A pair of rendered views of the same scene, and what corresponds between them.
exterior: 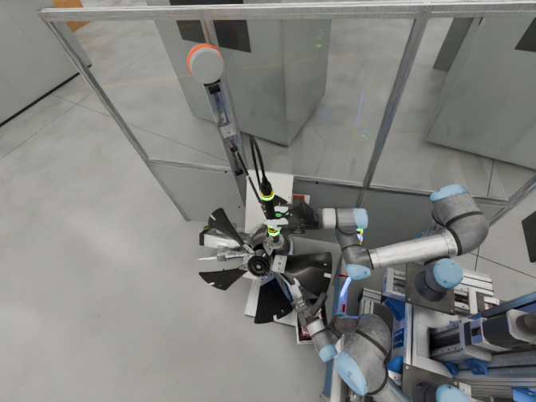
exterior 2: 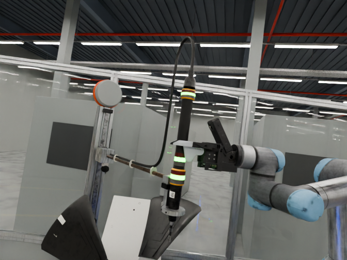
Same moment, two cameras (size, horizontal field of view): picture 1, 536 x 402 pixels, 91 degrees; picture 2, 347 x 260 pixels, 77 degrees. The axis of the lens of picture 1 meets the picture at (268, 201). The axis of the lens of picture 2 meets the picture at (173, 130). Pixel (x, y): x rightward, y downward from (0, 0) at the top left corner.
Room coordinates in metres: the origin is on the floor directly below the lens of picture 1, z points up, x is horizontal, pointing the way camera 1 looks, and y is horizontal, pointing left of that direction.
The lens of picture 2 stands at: (-0.09, 0.29, 1.65)
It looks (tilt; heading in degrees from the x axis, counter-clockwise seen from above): 3 degrees up; 337
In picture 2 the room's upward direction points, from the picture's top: 8 degrees clockwise
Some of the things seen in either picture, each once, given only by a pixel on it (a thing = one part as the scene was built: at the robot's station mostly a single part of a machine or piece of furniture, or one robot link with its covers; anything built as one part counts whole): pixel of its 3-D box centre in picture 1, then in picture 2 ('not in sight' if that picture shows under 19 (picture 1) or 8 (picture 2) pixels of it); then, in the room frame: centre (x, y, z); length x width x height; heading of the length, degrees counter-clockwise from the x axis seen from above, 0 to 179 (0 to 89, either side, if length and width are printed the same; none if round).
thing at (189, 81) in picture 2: (271, 217); (182, 143); (0.50, 0.00, 1.66); 0.04 x 0.04 x 0.46
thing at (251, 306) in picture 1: (277, 285); not in sight; (0.73, 0.05, 0.04); 0.62 x 0.46 x 0.08; 158
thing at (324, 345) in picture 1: (324, 345); not in sight; (0.10, -0.13, 1.17); 0.11 x 0.08 x 0.09; 15
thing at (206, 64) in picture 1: (206, 64); (107, 94); (1.20, 0.16, 1.88); 0.17 x 0.15 x 0.16; 68
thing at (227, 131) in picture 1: (229, 135); (104, 155); (1.11, 0.14, 1.54); 0.10 x 0.07 x 0.08; 13
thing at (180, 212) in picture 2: (273, 234); (173, 194); (0.51, 0.00, 1.50); 0.09 x 0.07 x 0.10; 13
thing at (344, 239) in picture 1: (347, 235); (264, 191); (0.42, -0.28, 1.54); 0.11 x 0.08 x 0.11; 178
